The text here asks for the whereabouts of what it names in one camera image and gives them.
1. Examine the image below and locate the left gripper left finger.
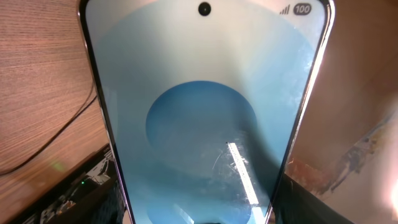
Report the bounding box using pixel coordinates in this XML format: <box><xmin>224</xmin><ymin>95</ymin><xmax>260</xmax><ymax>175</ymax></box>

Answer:
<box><xmin>6</xmin><ymin>144</ymin><xmax>126</xmax><ymax>224</ymax></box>

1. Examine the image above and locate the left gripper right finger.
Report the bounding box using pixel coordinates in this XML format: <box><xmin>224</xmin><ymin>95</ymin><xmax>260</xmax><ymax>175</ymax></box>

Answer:
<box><xmin>273</xmin><ymin>174</ymin><xmax>353</xmax><ymax>224</ymax></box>

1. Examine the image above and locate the black USB charging cable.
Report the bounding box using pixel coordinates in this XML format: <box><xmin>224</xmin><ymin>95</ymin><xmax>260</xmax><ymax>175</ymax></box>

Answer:
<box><xmin>0</xmin><ymin>83</ymin><xmax>98</xmax><ymax>177</ymax></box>

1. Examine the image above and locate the turquoise screen smartphone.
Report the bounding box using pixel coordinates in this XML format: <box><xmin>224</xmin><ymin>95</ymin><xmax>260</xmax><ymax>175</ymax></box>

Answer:
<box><xmin>78</xmin><ymin>0</ymin><xmax>335</xmax><ymax>223</ymax></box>

